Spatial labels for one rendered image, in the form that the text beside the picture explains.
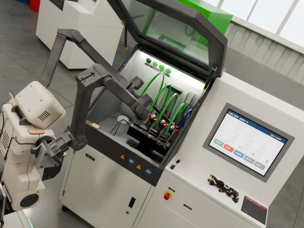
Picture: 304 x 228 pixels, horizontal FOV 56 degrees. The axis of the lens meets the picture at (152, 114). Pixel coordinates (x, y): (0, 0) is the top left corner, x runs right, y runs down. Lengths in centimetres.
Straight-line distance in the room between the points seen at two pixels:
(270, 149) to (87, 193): 139
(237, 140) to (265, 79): 380
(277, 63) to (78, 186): 426
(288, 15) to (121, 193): 430
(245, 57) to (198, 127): 386
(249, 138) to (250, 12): 396
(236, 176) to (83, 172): 112
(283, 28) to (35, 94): 476
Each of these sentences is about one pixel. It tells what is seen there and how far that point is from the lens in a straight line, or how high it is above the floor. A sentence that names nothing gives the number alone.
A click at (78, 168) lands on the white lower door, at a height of 53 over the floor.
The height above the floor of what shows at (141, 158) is 94.
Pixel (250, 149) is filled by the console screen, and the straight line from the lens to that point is 199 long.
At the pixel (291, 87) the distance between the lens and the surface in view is 566.
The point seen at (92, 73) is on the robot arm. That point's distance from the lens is 120.
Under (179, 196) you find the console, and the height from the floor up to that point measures 84.
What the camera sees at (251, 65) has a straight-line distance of 573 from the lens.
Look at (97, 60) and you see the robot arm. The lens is 176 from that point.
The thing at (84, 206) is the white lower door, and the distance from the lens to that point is 252.
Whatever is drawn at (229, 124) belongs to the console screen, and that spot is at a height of 133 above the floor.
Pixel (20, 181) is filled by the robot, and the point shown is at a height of 89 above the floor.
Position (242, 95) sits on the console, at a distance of 194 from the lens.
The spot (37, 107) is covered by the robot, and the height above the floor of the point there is 135.
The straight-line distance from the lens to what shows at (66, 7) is 487.
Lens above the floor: 213
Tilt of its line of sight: 29 degrees down
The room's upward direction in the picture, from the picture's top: 22 degrees clockwise
